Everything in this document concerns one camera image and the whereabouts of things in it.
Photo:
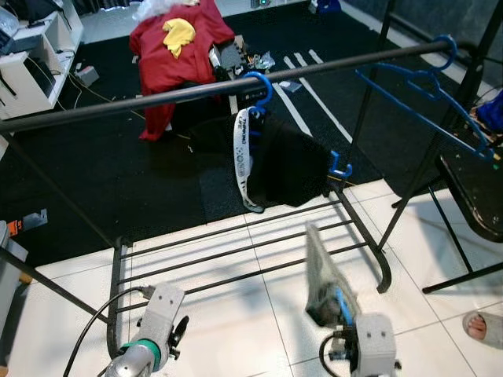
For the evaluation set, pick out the grey garment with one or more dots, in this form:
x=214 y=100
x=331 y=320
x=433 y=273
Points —
x=322 y=275

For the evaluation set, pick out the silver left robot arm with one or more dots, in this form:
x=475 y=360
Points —
x=130 y=363

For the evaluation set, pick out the person foot in grey sandal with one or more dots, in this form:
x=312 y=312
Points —
x=479 y=328

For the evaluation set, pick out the grey cabinet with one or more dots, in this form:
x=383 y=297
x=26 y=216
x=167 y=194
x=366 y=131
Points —
x=9 y=283

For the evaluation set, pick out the black floor carpet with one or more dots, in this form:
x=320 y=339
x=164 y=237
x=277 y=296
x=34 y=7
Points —
x=78 y=181

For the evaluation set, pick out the black garment with white band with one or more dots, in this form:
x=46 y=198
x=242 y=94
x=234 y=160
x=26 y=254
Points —
x=291 y=165

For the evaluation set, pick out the black metal clothes rack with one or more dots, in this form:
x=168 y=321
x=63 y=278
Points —
x=118 y=104

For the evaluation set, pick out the red cloth cover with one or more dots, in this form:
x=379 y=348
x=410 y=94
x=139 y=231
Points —
x=153 y=78

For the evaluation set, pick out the blue cloth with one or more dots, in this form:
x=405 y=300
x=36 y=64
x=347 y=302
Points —
x=491 y=114

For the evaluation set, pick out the grey power adapter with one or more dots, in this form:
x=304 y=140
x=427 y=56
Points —
x=85 y=76

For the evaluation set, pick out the grey electronics pile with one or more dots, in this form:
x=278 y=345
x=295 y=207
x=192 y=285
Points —
x=236 y=56

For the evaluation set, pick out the short white floor tape strip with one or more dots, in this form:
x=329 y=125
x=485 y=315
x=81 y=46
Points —
x=317 y=56

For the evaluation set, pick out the yellow cloth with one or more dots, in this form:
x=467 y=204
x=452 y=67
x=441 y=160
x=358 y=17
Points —
x=179 y=35

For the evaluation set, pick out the white shelf unit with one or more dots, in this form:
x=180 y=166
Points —
x=31 y=71

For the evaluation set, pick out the blue box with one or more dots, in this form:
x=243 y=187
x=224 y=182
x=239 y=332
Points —
x=328 y=5

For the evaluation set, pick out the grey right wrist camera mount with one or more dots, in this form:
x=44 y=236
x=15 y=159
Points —
x=377 y=345

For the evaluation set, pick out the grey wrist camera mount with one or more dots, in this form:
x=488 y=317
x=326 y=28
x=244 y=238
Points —
x=161 y=310
x=377 y=345

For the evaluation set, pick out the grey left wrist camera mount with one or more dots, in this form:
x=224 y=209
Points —
x=161 y=310

